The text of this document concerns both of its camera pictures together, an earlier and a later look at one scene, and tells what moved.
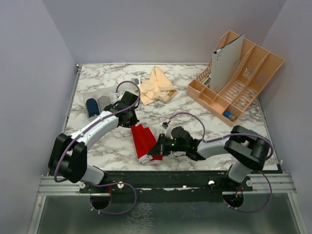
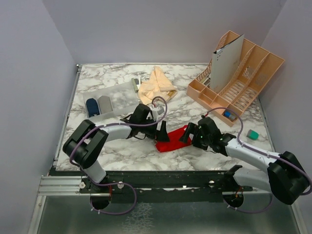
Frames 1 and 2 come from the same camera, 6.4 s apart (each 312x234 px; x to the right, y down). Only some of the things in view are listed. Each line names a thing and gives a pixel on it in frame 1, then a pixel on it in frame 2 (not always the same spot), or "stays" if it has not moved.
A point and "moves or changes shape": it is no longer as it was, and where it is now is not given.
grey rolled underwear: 103,101 stays
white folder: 225,62 stays
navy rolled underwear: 92,107 stays
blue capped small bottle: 227,114 stays
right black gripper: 160,147 → 193,128
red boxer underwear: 144,142 moves or changes shape
